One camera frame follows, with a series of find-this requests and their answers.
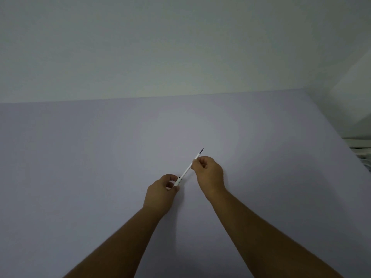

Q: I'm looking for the person's left hand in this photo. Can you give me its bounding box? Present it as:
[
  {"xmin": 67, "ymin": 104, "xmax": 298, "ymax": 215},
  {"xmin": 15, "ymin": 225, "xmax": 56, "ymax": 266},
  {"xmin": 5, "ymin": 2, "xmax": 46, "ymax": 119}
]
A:
[{"xmin": 142, "ymin": 174, "xmax": 181, "ymax": 219}]

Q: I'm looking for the person's right hand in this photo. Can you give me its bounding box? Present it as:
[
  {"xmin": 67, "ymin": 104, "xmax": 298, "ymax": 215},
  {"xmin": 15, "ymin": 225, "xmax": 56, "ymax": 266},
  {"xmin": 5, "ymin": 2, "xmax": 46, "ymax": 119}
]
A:
[{"xmin": 191, "ymin": 156, "xmax": 227, "ymax": 202}]

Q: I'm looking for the white pen with black tip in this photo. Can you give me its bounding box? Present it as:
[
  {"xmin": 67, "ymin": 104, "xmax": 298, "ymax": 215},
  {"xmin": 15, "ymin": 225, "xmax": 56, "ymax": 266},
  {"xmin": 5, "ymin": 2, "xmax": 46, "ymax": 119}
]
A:
[{"xmin": 173, "ymin": 148, "xmax": 205, "ymax": 187}]

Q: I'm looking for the person's right forearm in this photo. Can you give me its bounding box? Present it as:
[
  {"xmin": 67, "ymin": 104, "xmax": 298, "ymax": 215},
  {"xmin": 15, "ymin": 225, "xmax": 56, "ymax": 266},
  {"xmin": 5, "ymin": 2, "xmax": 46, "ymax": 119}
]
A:
[{"xmin": 206, "ymin": 188, "xmax": 344, "ymax": 278}]

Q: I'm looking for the person's left forearm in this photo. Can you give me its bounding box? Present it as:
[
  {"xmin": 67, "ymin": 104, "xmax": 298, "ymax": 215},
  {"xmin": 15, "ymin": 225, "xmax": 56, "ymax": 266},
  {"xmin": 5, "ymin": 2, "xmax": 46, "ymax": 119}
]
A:
[{"xmin": 62, "ymin": 207, "xmax": 162, "ymax": 278}]

